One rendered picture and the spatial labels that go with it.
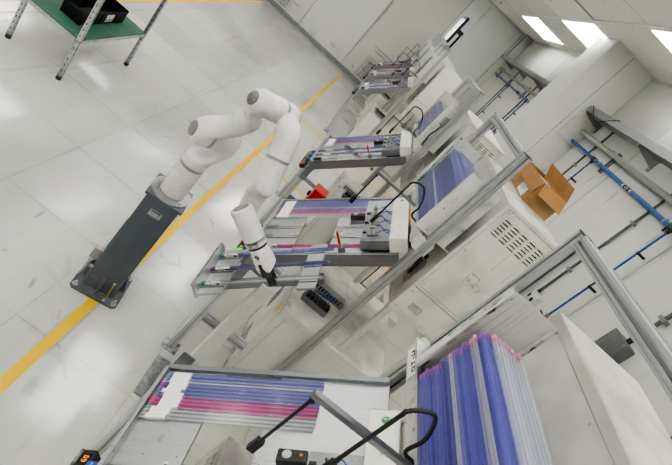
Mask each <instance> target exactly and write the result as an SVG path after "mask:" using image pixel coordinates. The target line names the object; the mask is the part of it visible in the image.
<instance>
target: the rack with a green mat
mask: <svg viewBox="0 0 672 465"><path fill-rule="evenodd" d="M63 1H64V0H21V2H20V4H19V6H18V8H17V10H16V12H15V14H14V17H13V19H12V21H11V23H10V25H9V27H8V29H7V32H6V33H5V37H6V38H7V39H11V38H12V36H13V33H14V31H15V29H16V27H17V25H18V23H19V21H20V19H21V17H22V14H23V12H24V10H25V8H26V6H27V4H28V3H29V4H30V5H32V6H33V7H34V8H35V9H36V10H37V11H39V12H40V13H41V14H42V15H43V16H45V17H46V18H47V19H48V20H49V21H50V22H52V23H53V24H54V25H55V26H56V27H58V28H59V29H60V30H61V31H62V32H63V33H65V34H66V35H67V36H68V37H69V38H71V39H72V40H73V41H74V44H73V45H72V47H71V49H70V51H69V53H68V55H67V57H66V58H65V60H64V62H63V64H62V66H61V68H60V69H59V71H58V73H57V75H56V77H55V79H57V80H59V81H61V79H62V77H63V75H64V74H65V72H66V70H67V68H68V66H69V64H70V63H71V61H72V59H73V57H74V55H75V54H76V52H77V50H78V48H79V46H80V45H81V44H89V43H97V42H106V41H114V40H122V39H131V38H139V39H138V41H137V42H136V44H135V46H134V47H133V49H132V51H131V52H130V54H129V55H128V57H127V59H126V60H125V62H124V63H123V64H124V65H125V66H128V65H129V63H130V61H131V60H132V58H133V57H134V55H135V53H136V52H137V50H138V48H139V47H140V45H141V43H142V42H143V40H144V39H145V37H146V35H147V34H148V32H149V30H150V29H151V27H152V26H153V24H154V22H155V21H156V19H157V17H158V16H159V14H160V13H161V11H162V9H163V8H164V6H165V4H166V3H167V1H168V0H162V1H161V3H160V5H159V6H158V8H157V10H156V11H155V13H154V14H153V16H152V18H151V19H150V21H149V23H148V24H147V26H146V28H145V29H144V31H143V30H142V29H141V28H140V27H139V26H137V25H136V24H135V23H134V22H133V21H132V20H130V19H129V18H128V17H127V16H126V18H125V19H124V21H123V22H122V23H108V24H92V23H93V21H94V19H95V17H96V16H97V14H98V12H99V10H100V8H101V7H102V5H103V3H104V1H105V0H97V1H96V3H95V5H94V7H93V9H92V11H91V12H90V14H89V16H88V18H87V20H86V22H85V23H84V25H77V24H76V23H75V22H74V21H73V20H71V19H70V18H69V17H68V16H67V15H66V14H64V13H63V12H62V11H61V10H60V7H61V5H62V3H63Z"/></svg>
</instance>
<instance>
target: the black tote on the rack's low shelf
mask: <svg viewBox="0 0 672 465"><path fill-rule="evenodd" d="M96 1H97V0H64V1H63V3H62V5H61V7H60V10H61V11H62V12H63V13H64V14H66V15H67V16H68V17H69V18H70V19H71V20H73V21H74V22H75V23H76V24H77V25H84V23H85V22H86V20H87V18H88V16H89V14H90V12H91V11H92V9H93V7H94V5H95V3H96ZM128 13H129V11H128V10H127V9H126V8H125V7H124V6H122V5H121V4H120V3H119V2H118V1H117V0H105V1H104V3H103V5H102V7H101V8H100V10H99V12H98V14H97V16H96V17H95V19H94V21H93V23H92V24H108V23H122V22H123V21H124V19H125V18H126V16H127V14H128Z"/></svg>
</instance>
